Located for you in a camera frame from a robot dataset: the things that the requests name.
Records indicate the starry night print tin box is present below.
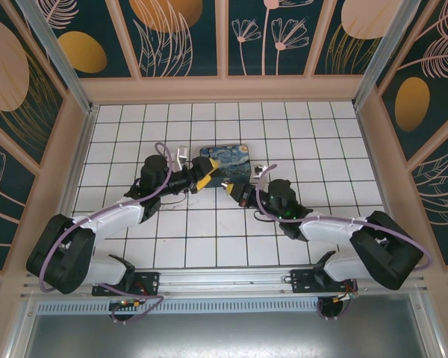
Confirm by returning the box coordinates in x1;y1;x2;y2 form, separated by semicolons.
199;144;253;189

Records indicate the aluminium side rail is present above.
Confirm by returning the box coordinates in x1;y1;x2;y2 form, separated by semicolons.
353;106;410;239
57;106;100;224

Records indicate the slotted grey cable duct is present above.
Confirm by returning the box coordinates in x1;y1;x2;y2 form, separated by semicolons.
35;300;322;315

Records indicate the aluminium mounting rail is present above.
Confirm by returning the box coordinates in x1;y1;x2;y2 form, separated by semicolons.
20;265;429;299

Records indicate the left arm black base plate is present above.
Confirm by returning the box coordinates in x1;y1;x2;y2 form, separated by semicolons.
91;271;161;298

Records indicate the grey metal sheet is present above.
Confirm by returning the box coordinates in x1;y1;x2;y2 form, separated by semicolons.
22;294;447;358

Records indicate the small circuit board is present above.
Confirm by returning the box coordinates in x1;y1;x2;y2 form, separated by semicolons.
110;298;143;311

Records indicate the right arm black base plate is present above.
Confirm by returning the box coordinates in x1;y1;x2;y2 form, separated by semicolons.
290;268;359;296

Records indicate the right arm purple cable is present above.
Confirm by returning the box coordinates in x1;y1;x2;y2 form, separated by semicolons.
253;162;434;322

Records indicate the aluminium corner post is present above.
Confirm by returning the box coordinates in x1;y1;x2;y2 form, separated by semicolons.
14;0;99;116
352;0;408;110

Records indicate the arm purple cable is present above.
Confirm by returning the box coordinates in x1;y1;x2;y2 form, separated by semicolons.
38;142;172;324
253;162;434;322

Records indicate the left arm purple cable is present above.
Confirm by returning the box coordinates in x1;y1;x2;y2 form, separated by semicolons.
38;142;172;324

